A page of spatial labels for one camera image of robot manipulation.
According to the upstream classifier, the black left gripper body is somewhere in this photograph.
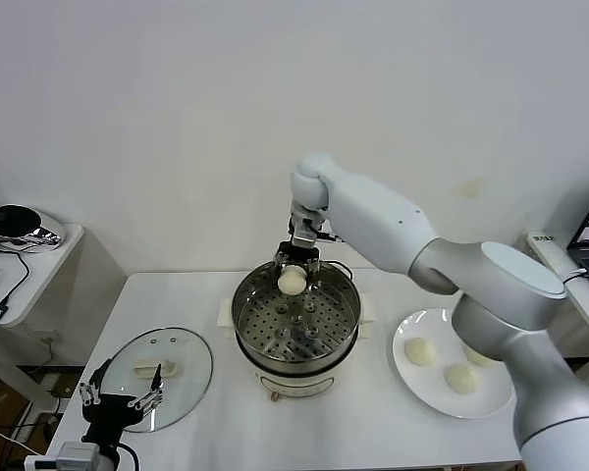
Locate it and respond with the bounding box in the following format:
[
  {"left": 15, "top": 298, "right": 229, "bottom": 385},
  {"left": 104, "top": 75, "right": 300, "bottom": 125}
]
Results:
[{"left": 80, "top": 393, "right": 147, "bottom": 445}]

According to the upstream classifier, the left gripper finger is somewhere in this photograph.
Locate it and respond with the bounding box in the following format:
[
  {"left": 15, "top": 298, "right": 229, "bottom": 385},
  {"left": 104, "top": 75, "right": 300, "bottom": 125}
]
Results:
[
  {"left": 126, "top": 363, "right": 165, "bottom": 412},
  {"left": 79, "top": 361, "right": 110, "bottom": 405}
]

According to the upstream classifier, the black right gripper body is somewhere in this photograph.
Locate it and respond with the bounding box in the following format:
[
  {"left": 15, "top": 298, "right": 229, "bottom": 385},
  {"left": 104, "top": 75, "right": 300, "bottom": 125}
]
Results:
[{"left": 277, "top": 242, "right": 321, "bottom": 269}]

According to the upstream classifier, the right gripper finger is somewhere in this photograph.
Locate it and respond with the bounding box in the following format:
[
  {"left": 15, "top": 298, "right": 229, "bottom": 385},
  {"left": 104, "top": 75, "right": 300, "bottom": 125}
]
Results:
[
  {"left": 303, "top": 257, "right": 323, "bottom": 293},
  {"left": 268, "top": 249, "right": 291, "bottom": 279}
]

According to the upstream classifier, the white steamed baozi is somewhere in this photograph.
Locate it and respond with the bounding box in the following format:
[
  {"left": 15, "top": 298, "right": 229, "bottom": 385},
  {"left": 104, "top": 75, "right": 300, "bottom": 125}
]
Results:
[
  {"left": 444, "top": 363, "right": 482, "bottom": 395},
  {"left": 277, "top": 263, "right": 308, "bottom": 296},
  {"left": 403, "top": 338, "right": 438, "bottom": 368},
  {"left": 463, "top": 342, "right": 497, "bottom": 368}
]

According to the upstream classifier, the round glass pot lid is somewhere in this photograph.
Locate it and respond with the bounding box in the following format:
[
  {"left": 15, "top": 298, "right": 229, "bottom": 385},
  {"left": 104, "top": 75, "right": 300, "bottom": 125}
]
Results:
[{"left": 97, "top": 327, "right": 215, "bottom": 434}]

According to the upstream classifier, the perforated steel steamer basket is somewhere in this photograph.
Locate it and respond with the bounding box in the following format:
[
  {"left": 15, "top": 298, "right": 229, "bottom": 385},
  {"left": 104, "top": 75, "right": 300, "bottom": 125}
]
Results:
[{"left": 232, "top": 255, "right": 363, "bottom": 377}]

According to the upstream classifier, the white side table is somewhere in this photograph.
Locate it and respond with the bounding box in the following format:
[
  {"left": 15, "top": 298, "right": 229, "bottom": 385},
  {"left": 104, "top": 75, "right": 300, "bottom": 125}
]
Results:
[
  {"left": 0, "top": 223, "right": 86, "bottom": 423},
  {"left": 525, "top": 230, "right": 589, "bottom": 389}
]

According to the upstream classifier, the white round plate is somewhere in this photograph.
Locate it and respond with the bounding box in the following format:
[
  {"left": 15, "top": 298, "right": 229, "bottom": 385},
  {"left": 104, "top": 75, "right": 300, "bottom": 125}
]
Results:
[{"left": 392, "top": 308, "right": 516, "bottom": 420}]

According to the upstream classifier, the shiny chrome rounded device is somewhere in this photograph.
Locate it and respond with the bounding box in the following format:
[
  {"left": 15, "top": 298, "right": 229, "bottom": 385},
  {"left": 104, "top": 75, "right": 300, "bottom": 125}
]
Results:
[{"left": 0, "top": 203, "right": 65, "bottom": 252}]

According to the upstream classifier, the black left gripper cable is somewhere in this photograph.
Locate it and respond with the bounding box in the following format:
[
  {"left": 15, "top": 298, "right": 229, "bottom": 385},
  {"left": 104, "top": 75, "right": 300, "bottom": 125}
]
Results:
[{"left": 116, "top": 443, "right": 140, "bottom": 471}]

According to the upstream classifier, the white floor cable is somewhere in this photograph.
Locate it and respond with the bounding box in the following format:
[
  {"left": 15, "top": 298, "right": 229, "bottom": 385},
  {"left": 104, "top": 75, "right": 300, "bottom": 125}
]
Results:
[{"left": 0, "top": 420, "right": 38, "bottom": 455}]

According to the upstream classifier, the thin black desk cable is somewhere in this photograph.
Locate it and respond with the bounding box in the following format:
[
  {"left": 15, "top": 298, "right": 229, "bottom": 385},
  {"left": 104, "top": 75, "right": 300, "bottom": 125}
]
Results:
[{"left": 0, "top": 247, "right": 32, "bottom": 310}]

